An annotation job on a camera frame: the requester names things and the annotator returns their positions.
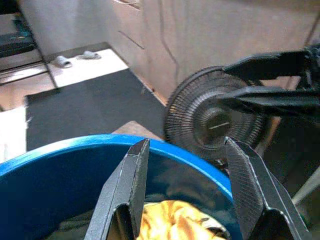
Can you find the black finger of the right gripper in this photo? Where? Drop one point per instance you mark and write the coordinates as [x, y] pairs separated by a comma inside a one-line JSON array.
[[275, 100], [265, 63]]

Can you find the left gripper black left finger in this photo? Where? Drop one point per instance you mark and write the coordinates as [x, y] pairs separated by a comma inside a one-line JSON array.
[[130, 180]]

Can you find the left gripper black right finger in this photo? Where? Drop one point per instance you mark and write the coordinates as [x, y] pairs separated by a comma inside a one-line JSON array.
[[252, 190]]

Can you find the brown wooden stool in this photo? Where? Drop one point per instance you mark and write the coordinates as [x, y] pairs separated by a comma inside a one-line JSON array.
[[135, 128]]

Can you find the white slanted pole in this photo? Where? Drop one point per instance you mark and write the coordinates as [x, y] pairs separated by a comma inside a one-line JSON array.
[[306, 186]]

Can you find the yellow patterned cloth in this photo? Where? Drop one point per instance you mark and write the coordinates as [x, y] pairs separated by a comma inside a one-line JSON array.
[[175, 220]]

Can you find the white cabinet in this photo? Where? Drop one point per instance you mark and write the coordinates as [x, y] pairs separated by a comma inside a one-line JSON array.
[[212, 32]]

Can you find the blue plastic bucket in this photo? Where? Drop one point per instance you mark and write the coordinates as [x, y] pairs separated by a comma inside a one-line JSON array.
[[50, 180]]

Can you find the dark grey floor mat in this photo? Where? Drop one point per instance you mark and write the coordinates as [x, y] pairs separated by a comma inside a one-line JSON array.
[[87, 107]]

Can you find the black round electric fan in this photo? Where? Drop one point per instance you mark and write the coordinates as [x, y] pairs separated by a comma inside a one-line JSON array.
[[190, 117]]

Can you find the grey slipper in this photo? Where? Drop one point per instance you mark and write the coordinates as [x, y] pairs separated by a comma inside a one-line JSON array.
[[88, 55], [62, 62]]

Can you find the dark metal frame rack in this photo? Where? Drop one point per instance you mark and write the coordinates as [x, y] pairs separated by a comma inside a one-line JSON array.
[[17, 42]]

